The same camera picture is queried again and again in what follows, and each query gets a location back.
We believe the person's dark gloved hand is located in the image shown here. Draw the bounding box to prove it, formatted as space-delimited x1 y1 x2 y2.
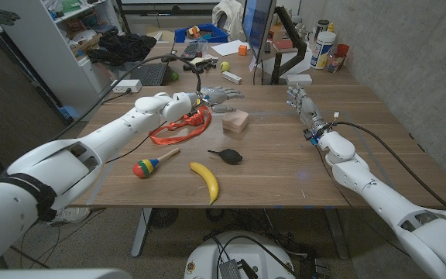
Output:
0 9 22 26

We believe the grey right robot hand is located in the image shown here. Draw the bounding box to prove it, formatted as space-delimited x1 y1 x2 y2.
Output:
286 84 331 143

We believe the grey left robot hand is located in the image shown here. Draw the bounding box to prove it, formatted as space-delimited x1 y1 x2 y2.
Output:
197 85 244 114

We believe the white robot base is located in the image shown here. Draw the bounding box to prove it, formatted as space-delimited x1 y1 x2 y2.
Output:
184 231 297 279

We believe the small white oblong box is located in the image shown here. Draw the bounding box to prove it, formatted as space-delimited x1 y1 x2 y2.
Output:
221 71 243 85

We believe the pink square jewelry box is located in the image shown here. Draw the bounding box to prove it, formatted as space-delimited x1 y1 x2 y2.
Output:
221 108 250 134

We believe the flat white box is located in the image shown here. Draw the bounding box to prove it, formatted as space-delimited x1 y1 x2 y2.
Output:
286 73 314 86

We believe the black rubber air blower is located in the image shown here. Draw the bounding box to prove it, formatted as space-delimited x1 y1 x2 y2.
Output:
207 148 244 166

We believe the yellow toy banana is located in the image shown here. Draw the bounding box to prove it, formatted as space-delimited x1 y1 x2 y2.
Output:
189 161 221 206

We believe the colourful wooden maraca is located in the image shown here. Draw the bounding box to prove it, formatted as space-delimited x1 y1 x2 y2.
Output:
132 147 181 179

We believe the heap of black parts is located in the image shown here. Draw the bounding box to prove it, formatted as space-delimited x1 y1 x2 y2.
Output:
182 57 218 74

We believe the white paper sheet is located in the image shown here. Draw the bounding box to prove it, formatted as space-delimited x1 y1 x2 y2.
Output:
211 39 250 57

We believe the white shelf unit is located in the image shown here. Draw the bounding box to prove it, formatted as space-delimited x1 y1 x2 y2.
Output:
0 0 125 122

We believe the black keyboard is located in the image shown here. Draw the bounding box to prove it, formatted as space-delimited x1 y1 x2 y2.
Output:
179 40 201 61

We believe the clear glass jar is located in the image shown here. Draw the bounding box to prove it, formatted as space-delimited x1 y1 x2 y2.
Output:
326 52 344 74

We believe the blue plastic bin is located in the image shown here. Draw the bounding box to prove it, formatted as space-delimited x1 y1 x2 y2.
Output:
174 22 229 43

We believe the white wipes canister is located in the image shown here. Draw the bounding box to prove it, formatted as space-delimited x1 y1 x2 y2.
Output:
310 30 337 71

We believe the black laptop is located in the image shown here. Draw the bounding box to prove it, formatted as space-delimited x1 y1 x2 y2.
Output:
124 61 169 87

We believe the red cup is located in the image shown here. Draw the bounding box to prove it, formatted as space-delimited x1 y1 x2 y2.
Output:
334 43 351 59

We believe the white jacket on chair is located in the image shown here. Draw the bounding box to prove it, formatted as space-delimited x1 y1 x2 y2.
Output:
211 0 245 40

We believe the computer monitor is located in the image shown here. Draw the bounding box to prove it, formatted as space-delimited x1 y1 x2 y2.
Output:
241 0 277 64

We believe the dark lidded bottle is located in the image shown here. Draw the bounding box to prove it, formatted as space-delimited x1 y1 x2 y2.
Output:
315 19 331 38

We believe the white power strip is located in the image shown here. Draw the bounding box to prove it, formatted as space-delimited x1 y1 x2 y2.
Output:
110 79 143 94

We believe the black crumpled garment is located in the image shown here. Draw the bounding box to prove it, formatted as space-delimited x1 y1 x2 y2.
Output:
86 31 157 67

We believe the grey metal table leg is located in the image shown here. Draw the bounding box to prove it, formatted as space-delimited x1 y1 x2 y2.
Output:
323 208 350 260
130 208 153 258

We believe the black round floor fan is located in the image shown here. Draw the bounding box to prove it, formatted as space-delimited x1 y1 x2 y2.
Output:
149 208 180 229

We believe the white sneaker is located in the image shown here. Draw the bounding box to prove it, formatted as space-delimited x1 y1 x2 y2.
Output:
46 207 91 228

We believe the orange pouch with strap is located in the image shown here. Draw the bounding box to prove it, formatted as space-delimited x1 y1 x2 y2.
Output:
149 105 213 146

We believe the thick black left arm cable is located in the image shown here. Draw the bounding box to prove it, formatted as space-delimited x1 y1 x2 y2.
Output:
48 53 203 143

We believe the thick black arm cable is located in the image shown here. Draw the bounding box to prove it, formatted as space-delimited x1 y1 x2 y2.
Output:
48 53 203 143
333 121 446 212

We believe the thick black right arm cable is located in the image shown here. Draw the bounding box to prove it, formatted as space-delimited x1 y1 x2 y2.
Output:
333 121 446 212

